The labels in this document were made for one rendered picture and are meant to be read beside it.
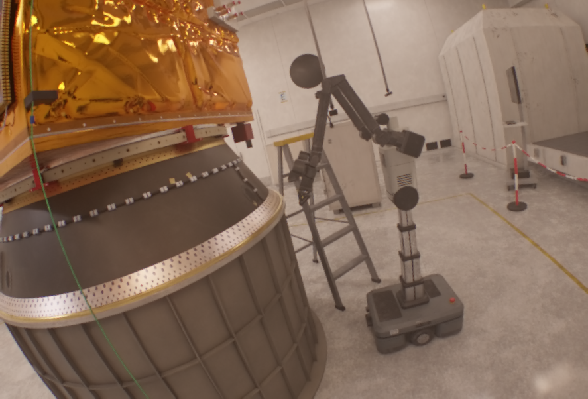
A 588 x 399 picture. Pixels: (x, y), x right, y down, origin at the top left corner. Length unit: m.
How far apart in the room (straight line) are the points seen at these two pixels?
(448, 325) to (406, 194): 0.98
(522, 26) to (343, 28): 5.13
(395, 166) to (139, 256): 1.36
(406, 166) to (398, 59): 7.39
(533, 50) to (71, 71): 6.78
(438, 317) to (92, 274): 1.94
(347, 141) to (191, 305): 3.91
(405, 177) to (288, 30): 7.95
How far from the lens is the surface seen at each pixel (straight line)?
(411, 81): 8.91
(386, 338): 2.05
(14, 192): 1.55
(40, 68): 1.05
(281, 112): 8.91
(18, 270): 1.54
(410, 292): 2.08
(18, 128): 1.06
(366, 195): 4.85
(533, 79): 6.58
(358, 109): 1.48
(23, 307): 1.49
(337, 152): 4.71
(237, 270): 1.31
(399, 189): 1.72
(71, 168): 1.33
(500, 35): 6.34
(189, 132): 1.44
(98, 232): 1.24
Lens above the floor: 1.60
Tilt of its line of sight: 10 degrees down
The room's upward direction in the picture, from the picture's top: 13 degrees counter-clockwise
